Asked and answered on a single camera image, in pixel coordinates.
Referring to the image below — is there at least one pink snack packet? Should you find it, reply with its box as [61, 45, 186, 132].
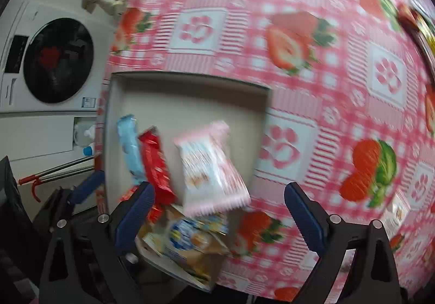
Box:
[174, 120, 252, 218]

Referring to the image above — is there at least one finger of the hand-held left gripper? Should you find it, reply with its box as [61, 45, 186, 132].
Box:
[32, 171, 105, 235]

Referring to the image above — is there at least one white cardboard box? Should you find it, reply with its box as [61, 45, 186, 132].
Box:
[102, 71, 272, 293]

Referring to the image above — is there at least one crumpled red snack packet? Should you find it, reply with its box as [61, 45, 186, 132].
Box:
[397, 3, 418, 30]

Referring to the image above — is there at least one light blue snack packet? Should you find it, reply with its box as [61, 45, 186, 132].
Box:
[116, 114, 147, 185]

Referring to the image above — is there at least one small white snack packet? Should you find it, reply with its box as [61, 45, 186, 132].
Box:
[382, 190, 412, 240]

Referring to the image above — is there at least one long red snack packet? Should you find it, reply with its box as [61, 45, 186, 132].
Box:
[138, 126, 176, 204]

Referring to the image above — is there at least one clear bottle white cap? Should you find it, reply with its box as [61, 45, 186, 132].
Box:
[76, 125, 96, 146]

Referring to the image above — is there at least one blue and yellow snack packet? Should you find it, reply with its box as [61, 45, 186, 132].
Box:
[136, 204, 232, 291]

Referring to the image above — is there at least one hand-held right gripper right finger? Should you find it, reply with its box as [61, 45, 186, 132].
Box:
[285, 182, 403, 304]

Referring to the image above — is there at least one metal pole red hook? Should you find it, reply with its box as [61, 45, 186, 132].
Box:
[18, 154, 99, 202]

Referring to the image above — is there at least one white washing machine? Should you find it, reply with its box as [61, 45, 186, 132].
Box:
[0, 0, 118, 116]

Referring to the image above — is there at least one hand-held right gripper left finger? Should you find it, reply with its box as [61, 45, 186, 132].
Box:
[39, 182, 156, 304]

